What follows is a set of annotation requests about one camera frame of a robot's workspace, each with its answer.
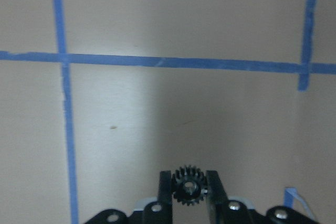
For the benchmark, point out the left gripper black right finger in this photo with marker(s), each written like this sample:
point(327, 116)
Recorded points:
point(216, 193)

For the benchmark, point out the black bearing gear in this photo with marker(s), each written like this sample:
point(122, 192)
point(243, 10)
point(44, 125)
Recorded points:
point(189, 185)

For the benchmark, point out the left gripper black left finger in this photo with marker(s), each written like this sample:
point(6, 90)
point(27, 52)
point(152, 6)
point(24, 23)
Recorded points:
point(165, 188)

